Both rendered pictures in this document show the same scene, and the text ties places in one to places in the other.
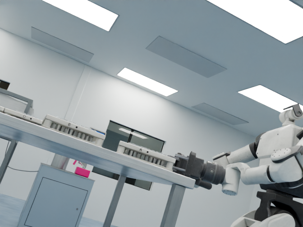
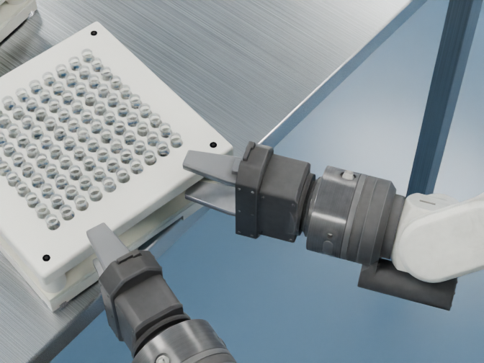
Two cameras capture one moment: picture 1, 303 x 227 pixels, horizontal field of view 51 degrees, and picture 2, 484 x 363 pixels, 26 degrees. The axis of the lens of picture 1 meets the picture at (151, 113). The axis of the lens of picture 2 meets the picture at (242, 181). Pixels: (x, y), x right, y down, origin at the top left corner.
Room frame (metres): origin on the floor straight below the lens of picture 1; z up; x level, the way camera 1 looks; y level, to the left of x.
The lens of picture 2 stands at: (1.15, -0.68, 1.85)
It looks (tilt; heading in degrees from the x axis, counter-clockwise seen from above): 55 degrees down; 53
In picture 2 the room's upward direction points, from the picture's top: straight up
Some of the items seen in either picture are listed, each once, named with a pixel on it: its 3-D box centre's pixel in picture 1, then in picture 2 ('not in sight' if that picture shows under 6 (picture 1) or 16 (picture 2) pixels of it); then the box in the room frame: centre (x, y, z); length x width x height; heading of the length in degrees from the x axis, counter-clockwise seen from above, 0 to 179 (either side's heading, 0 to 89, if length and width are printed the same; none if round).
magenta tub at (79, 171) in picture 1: (82, 172); not in sight; (3.84, 0.56, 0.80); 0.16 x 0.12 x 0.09; 107
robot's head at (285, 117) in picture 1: (290, 117); not in sight; (1.47, -0.66, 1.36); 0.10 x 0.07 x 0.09; 4
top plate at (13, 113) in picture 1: (34, 122); not in sight; (1.58, 0.54, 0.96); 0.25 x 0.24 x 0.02; 9
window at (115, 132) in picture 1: (129, 156); not in sight; (6.84, 0.17, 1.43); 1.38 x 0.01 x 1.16; 107
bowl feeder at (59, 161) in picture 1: (68, 155); not in sight; (4.02, 0.82, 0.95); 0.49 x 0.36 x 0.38; 107
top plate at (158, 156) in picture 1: (144, 154); (73, 142); (1.42, -0.03, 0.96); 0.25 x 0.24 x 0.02; 4
